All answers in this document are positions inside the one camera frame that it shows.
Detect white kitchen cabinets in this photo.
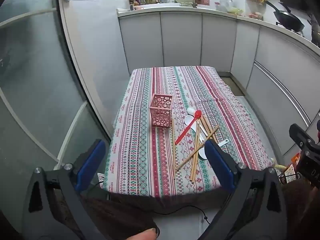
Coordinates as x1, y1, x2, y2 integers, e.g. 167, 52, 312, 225
117, 10, 320, 160

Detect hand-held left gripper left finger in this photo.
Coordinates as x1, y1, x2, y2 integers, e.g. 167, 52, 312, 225
22, 139, 110, 240

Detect orange snack packet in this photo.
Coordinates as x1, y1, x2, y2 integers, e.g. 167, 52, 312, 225
290, 152, 302, 167

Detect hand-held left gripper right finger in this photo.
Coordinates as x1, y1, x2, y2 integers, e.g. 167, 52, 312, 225
197, 139, 292, 240

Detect black wok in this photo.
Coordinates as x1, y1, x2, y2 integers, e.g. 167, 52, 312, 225
265, 0, 305, 32

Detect glass jar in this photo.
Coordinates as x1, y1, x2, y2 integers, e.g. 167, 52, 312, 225
221, 0, 234, 12

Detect white kitchen countertop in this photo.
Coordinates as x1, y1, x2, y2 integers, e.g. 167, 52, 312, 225
116, 2, 320, 55

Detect striped patterned tablecloth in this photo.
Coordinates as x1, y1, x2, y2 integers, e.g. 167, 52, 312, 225
102, 65, 274, 208

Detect person's dark brown clothing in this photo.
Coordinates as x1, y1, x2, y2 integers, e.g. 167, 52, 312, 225
45, 180, 320, 240

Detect white rice paddle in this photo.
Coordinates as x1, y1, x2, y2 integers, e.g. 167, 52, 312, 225
184, 116, 200, 133

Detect black cable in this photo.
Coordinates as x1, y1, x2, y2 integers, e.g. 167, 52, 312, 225
96, 175, 215, 230

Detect pink perforated utensil holder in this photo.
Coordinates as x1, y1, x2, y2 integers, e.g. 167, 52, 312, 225
148, 94, 174, 128

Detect white plastic spoon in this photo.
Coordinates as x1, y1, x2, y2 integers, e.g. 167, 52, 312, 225
186, 107, 200, 140
199, 139, 229, 160

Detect person's left hand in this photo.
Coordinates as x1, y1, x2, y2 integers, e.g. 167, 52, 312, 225
131, 226, 160, 240

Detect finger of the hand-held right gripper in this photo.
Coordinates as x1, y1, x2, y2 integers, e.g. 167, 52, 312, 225
289, 124, 320, 153

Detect red plastic spoon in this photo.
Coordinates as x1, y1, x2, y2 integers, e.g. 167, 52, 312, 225
174, 110, 202, 145

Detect frosted glass door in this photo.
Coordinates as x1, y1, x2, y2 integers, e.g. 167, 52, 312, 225
0, 0, 113, 170

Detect wire storage rack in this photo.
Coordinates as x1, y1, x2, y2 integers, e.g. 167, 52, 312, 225
279, 165, 300, 184

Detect group of bamboo chopsticks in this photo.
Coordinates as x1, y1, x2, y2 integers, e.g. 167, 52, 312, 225
171, 115, 220, 182

